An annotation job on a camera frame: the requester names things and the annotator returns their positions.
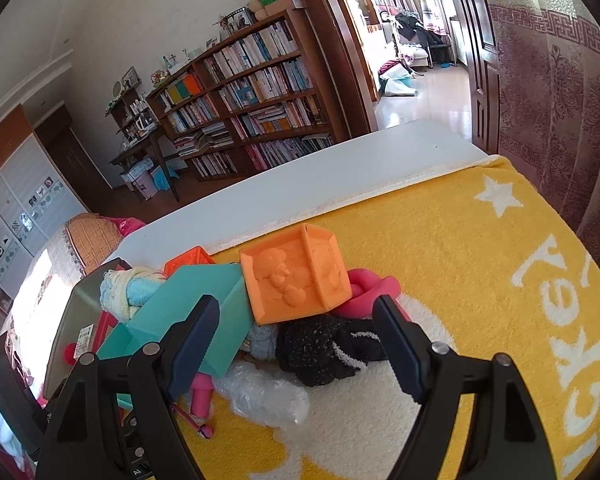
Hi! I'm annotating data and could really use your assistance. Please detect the teal cardboard box lid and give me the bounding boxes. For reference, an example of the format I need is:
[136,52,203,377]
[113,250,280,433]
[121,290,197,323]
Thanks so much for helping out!
[97,263,254,377]

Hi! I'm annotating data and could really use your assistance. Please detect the clear plastic bag wad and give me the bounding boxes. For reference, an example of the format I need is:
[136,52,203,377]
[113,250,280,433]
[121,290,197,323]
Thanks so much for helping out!
[212,361,310,428]

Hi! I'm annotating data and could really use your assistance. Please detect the orange rubber cube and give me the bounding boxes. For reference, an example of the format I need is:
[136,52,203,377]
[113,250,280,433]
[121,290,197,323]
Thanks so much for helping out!
[162,246,214,278]
[239,223,352,325]

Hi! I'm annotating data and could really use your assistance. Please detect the pink foam twist roller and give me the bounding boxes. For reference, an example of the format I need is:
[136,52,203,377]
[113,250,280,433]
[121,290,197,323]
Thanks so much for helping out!
[330,269,402,320]

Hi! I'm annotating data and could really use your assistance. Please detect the black fuzzy sock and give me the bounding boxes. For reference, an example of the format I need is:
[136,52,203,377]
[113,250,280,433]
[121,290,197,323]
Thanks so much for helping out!
[275,314,387,387]

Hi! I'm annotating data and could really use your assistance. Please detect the red metal tin box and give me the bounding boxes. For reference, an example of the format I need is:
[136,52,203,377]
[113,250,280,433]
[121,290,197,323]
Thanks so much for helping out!
[42,258,131,400]

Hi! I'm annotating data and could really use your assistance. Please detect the bed with red blanket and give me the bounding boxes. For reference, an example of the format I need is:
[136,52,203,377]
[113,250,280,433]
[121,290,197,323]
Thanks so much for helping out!
[3,217,145,380]

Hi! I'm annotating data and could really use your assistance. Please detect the grey knitted sock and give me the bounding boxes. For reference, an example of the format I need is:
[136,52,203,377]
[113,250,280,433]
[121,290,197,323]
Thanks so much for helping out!
[240,323,278,361]

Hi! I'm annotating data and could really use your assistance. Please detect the orange checked pillow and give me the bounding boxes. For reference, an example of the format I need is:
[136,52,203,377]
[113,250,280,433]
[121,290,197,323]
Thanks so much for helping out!
[65,214,122,275]

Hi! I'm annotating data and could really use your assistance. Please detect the white wardrobe with stickers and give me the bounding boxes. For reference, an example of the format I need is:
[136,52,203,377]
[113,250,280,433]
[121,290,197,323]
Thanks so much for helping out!
[0,106,86,313]

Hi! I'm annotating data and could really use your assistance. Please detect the yellow white towel mat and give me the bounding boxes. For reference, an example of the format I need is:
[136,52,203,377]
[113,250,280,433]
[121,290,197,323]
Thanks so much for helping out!
[124,155,600,480]

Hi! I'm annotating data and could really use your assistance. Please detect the wooden bookshelf with books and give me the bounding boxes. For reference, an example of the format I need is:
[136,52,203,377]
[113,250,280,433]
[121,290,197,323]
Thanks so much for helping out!
[147,10,350,181]

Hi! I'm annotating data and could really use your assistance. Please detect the purple patterned curtain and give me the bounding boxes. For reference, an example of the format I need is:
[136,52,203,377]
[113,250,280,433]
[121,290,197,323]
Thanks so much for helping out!
[490,4,600,267]

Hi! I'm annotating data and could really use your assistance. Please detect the dark wooden door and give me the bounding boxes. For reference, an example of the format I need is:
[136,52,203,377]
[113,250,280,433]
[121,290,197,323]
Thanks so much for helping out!
[453,0,500,154]

